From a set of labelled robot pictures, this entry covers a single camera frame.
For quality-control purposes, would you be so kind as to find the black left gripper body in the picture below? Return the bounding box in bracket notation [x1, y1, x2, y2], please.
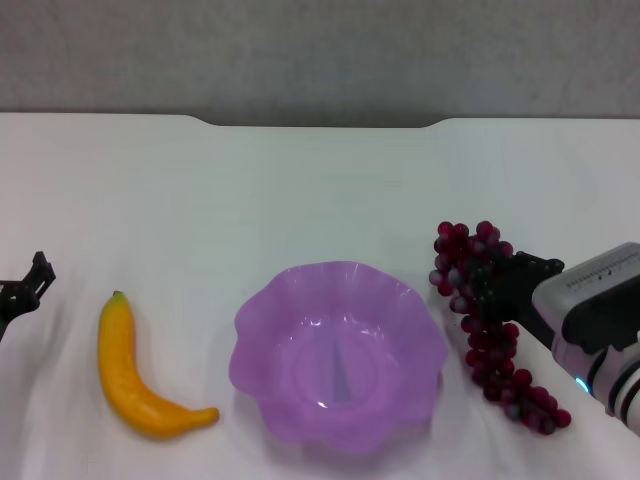
[0, 280, 39, 344]

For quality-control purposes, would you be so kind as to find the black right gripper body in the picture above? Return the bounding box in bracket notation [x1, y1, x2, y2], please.
[494, 272, 556, 351]

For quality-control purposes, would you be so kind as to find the dark red grape bunch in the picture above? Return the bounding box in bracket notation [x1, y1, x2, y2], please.
[428, 220, 573, 436]

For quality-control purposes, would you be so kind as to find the yellow banana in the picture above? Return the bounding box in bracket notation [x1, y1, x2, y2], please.
[97, 290, 221, 441]

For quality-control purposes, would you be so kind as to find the purple wavy plastic bowl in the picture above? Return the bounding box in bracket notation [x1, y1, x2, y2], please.
[228, 259, 450, 457]

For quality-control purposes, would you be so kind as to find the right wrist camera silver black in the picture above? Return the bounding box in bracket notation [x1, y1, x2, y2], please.
[532, 243, 640, 354]

